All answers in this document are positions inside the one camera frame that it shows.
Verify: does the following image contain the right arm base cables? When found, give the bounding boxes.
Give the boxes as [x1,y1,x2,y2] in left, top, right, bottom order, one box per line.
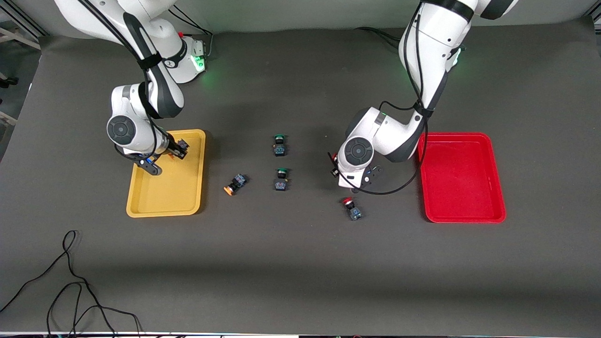
[169,7,215,60]

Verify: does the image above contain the yellow plastic tray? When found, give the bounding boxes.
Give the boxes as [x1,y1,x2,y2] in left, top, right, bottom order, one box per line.
[126,129,207,218]

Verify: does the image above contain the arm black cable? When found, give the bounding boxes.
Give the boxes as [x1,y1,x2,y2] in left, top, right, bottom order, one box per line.
[77,0,165,166]
[327,13,431,196]

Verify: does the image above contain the red plastic tray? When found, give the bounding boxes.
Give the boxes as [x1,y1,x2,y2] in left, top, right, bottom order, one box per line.
[417,132,507,224]

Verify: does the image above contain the thin black loose cable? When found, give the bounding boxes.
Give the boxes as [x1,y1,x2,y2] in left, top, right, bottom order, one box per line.
[0,230,141,338]

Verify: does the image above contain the yellow push button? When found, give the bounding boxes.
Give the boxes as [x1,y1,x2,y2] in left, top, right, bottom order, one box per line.
[168,139,189,161]
[223,174,249,196]

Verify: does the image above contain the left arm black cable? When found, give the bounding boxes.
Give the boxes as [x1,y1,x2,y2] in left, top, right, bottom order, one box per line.
[327,13,431,196]

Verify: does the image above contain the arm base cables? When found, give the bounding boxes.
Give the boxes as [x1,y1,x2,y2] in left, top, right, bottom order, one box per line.
[354,26,405,50]
[169,7,215,60]

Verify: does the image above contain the aluminium frame rail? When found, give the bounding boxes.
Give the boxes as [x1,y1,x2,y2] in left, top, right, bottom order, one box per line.
[0,4,47,50]

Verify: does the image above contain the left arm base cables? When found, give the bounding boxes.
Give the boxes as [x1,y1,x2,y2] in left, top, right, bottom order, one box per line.
[354,26,405,50]

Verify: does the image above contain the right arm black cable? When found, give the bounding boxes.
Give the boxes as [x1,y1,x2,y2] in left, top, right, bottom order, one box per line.
[77,0,165,166]

